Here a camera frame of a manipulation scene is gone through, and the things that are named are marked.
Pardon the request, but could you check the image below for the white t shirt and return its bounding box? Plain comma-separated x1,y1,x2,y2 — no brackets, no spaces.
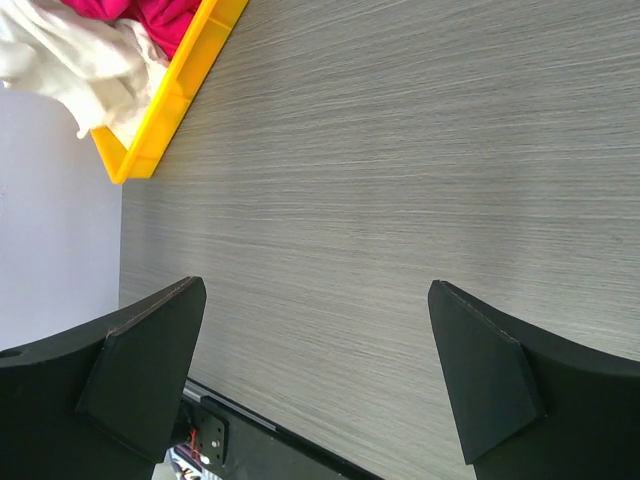
1,1,169,147

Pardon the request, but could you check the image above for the yellow plastic bin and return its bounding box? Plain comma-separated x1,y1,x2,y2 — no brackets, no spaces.
91,0,248,184

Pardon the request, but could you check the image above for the magenta t shirt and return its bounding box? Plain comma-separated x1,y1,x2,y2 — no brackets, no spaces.
117,0,209,60

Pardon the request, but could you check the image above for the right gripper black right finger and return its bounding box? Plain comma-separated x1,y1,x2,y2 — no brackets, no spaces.
428,280,639,479

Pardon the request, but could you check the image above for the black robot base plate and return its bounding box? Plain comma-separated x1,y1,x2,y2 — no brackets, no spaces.
168,379,378,479

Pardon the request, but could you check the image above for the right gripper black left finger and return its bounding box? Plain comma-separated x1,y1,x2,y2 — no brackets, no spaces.
1,277,206,479

